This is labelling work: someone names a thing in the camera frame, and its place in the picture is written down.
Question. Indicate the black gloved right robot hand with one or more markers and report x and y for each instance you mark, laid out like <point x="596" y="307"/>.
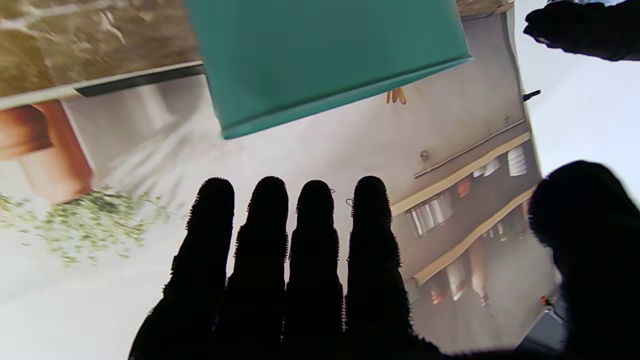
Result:
<point x="310" y="300"/>

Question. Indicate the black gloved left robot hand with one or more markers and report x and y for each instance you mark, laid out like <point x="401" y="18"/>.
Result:
<point x="590" y="30"/>

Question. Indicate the teal plastic basket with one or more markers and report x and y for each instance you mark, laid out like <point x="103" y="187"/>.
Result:
<point x="325" y="55"/>

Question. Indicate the black clamp stand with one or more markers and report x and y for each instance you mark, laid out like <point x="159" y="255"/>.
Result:
<point x="531" y="95"/>

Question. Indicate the row of glass jars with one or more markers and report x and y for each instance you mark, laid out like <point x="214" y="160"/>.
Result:
<point x="430" y="215"/>

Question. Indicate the red-brown pot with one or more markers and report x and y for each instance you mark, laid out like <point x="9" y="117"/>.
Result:
<point x="464" y="186"/>

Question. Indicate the black cooktop strip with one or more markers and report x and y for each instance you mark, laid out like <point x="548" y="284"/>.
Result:
<point x="140" y="80"/>

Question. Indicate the tall terracotta flower vase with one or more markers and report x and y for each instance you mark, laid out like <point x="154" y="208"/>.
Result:
<point x="55" y="150"/>

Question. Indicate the small round terracotta pot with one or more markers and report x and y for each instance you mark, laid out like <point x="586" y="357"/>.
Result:
<point x="20" y="132"/>

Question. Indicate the metal wall rail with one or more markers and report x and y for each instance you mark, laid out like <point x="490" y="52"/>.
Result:
<point x="465" y="150"/>

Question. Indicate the wooden wall shelf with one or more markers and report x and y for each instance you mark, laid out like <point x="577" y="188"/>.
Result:
<point x="460" y="172"/>

